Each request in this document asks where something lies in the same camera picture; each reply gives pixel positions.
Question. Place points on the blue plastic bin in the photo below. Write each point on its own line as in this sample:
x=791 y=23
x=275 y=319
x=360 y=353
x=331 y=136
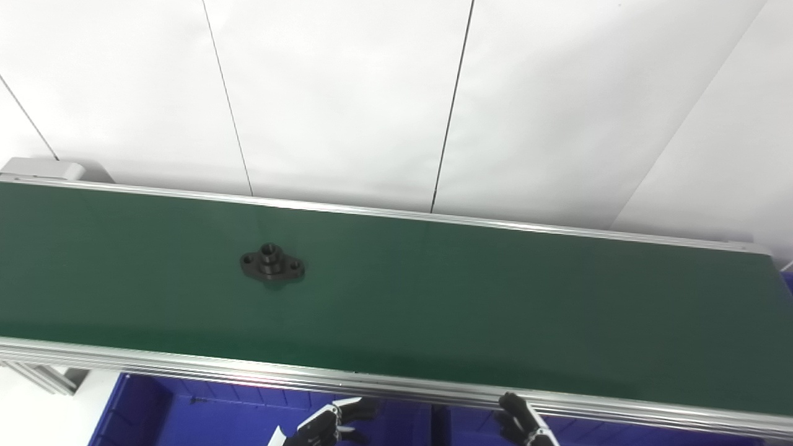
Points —
x=471 y=430
x=217 y=415
x=788 y=279

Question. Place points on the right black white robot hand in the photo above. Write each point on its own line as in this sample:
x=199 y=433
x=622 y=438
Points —
x=523 y=424

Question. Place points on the black flanged metal part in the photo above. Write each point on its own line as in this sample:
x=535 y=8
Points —
x=271 y=265

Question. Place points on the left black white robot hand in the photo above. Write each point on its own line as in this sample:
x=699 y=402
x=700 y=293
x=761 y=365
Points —
x=322 y=424

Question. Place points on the grey conveyor motor box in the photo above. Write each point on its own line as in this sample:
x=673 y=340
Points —
x=43 y=169

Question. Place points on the aluminium conveyor support bracket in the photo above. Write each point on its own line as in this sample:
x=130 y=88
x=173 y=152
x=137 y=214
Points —
x=52 y=378

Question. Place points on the green conveyor belt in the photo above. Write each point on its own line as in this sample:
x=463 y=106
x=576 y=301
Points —
x=248 y=368
x=433 y=297

